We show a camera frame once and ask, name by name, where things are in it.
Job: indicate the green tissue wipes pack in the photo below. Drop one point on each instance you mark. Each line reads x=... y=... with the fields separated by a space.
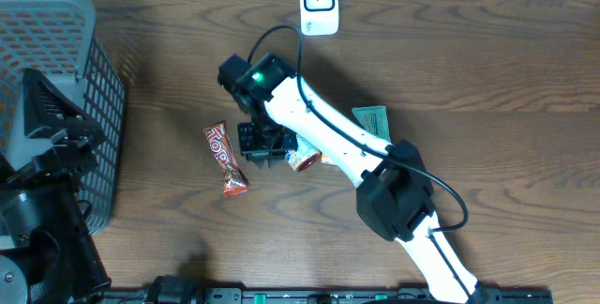
x=374 y=120

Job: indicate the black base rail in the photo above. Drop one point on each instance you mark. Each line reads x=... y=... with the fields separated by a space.
x=174 y=290

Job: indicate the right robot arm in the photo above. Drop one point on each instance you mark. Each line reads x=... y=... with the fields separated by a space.
x=393 y=186

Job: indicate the white barcode scanner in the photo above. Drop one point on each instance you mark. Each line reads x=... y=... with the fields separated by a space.
x=319 y=17

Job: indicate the small orange carton box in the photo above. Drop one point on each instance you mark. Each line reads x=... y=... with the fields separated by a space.
x=327 y=160

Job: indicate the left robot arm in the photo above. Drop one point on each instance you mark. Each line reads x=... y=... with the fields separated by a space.
x=54 y=258

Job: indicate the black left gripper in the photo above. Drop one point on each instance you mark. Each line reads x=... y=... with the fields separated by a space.
x=68 y=145

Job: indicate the grey plastic basket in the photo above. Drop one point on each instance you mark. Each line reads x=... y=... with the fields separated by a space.
x=57 y=85

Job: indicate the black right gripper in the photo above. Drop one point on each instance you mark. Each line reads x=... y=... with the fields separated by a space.
x=254 y=151

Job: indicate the green lid jar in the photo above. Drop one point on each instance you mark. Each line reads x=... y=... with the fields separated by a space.
x=303 y=156

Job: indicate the red chocolate bar wrapper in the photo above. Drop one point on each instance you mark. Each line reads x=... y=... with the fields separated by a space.
x=220 y=145

